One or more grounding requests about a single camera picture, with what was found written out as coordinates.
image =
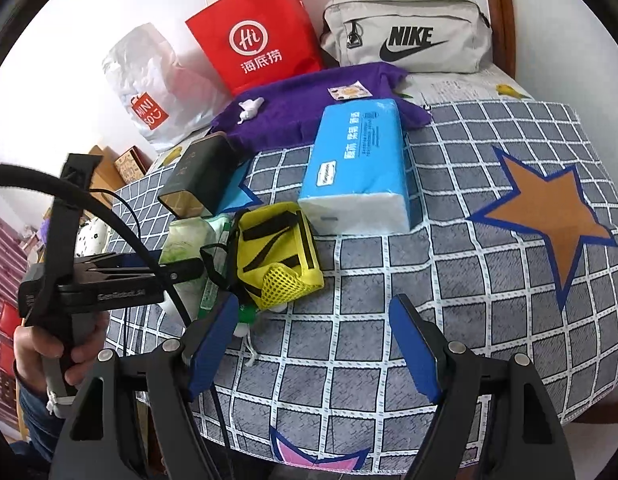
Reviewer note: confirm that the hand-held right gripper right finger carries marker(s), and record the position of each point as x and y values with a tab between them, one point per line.
414	345

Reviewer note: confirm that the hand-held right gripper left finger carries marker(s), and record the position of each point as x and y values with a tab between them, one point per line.
214	345

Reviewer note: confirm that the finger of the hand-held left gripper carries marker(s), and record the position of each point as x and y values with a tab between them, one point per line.
184	271

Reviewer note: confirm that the pale green soft pack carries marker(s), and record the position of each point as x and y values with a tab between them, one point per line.
186	240

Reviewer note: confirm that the green packet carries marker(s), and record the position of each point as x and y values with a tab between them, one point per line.
211	297

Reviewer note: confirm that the yellow mesh pouch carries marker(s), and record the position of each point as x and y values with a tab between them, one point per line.
274	240

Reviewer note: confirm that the person's left hand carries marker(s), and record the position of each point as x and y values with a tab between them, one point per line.
34	345

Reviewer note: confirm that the small white green toy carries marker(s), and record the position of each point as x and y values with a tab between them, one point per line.
245	316

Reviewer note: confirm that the white spotted slippers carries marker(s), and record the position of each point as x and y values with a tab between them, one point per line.
91	235

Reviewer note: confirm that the grey checkered blanket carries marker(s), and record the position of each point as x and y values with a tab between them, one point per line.
439	285

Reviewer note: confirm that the purple plush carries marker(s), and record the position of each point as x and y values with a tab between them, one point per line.
44	231

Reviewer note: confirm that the stack of pink red boxes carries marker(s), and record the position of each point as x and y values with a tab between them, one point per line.
4	260

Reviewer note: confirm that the dark rectangular box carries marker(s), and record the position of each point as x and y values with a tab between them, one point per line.
199	170

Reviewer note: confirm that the brown patterned box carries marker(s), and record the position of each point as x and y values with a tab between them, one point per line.
131	165

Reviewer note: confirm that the light wooden cabinet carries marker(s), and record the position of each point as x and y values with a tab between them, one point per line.
101	170

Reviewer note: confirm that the small white figure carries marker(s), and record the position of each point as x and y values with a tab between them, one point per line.
249	107

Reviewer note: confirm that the blue tissue pack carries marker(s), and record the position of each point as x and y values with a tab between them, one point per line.
349	160

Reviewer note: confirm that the purple towel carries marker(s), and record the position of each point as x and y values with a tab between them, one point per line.
289	105

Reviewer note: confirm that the white plastic bag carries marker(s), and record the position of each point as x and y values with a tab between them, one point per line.
139	70

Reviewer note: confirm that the small printed sachet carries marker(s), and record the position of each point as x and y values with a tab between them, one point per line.
346	91

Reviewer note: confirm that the red paper bag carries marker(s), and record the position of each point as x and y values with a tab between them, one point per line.
249	0

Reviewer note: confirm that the grey waist bag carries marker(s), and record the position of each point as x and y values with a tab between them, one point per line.
464	25

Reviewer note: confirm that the wooden headboard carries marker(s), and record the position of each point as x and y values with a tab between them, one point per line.
499	10

